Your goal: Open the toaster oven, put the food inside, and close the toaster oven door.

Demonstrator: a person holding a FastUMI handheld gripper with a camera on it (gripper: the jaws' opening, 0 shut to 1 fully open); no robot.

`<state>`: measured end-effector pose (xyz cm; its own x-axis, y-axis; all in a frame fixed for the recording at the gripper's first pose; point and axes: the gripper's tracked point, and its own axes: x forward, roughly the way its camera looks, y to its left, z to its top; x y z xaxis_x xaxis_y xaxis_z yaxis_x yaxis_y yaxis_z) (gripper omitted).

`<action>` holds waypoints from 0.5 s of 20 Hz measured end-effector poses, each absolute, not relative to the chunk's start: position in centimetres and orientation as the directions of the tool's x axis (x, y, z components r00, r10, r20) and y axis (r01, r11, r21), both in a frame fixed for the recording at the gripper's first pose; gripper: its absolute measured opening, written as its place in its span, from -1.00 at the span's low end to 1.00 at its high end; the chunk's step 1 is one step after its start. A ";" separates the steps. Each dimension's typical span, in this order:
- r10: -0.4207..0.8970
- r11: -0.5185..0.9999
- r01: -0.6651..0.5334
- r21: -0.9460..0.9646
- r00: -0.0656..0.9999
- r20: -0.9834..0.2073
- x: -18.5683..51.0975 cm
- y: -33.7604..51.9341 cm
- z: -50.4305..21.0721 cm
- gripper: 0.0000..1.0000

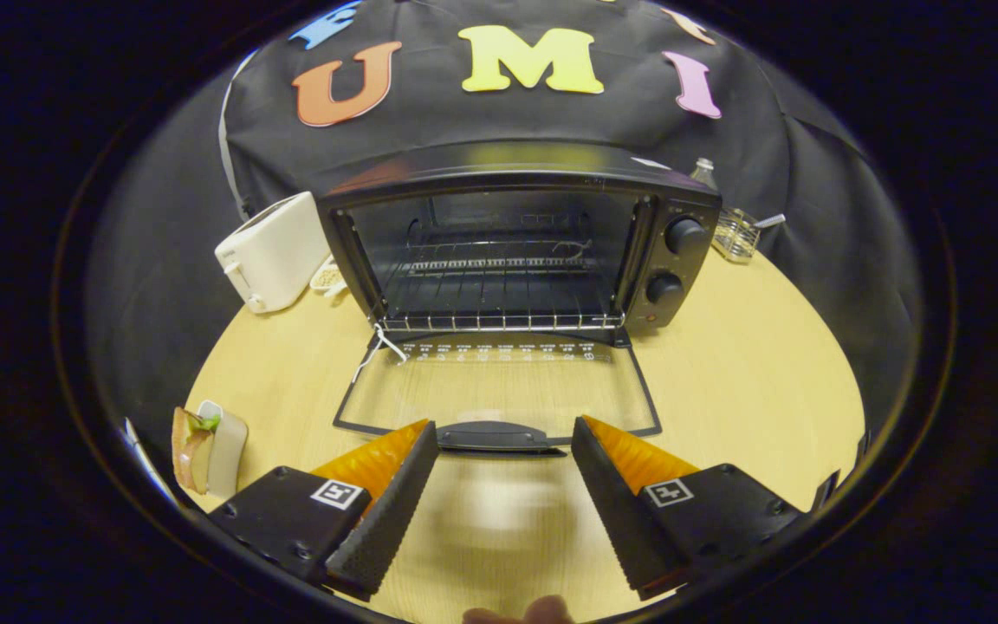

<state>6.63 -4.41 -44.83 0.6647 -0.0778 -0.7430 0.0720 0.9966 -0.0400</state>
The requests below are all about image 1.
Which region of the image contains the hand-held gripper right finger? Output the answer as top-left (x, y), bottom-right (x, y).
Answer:
top-left (570, 415), bottom-right (842, 601)

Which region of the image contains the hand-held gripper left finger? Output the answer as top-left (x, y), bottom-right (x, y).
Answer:
top-left (207, 419), bottom-right (439, 603)

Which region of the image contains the black toaster oven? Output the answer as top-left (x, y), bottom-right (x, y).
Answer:
top-left (317, 141), bottom-right (723, 458)

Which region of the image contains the white pop-up toaster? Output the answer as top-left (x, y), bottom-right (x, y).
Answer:
top-left (214, 192), bottom-right (333, 315)

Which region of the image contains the small dish of seeds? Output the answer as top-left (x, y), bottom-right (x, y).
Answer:
top-left (309, 256), bottom-right (348, 298)

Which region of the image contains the clear glass container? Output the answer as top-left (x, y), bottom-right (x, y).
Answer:
top-left (711, 208), bottom-right (761, 264)

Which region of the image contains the black backdrop cloth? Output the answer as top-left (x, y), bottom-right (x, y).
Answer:
top-left (87, 0), bottom-right (924, 452)

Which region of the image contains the white string tie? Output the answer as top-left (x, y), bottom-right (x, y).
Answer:
top-left (352, 323), bottom-right (409, 385)

